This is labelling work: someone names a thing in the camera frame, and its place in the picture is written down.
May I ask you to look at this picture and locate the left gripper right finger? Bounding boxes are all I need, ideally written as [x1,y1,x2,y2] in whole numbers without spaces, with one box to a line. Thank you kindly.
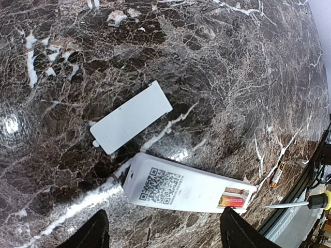
[220,207,280,248]

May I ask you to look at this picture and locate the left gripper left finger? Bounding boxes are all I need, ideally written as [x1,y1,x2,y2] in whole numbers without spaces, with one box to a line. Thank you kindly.
[56,209,110,248]

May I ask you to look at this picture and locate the white slim remote control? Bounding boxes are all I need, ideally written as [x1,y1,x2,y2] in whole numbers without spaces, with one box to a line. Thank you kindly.
[123,152,257,213]

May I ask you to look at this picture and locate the yellow handled screwdriver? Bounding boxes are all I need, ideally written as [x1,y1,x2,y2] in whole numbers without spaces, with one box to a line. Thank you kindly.
[264,190,330,210]

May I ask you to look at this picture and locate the white battery cover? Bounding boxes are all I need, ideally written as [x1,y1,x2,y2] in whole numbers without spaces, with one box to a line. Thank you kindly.
[90,81,173,155]

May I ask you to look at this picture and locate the red battery in remote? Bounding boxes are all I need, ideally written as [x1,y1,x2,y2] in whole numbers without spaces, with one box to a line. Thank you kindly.
[218,195,245,208]

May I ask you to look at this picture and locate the black front rail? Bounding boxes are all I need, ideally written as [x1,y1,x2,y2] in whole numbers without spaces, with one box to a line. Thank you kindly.
[258,127,330,241]

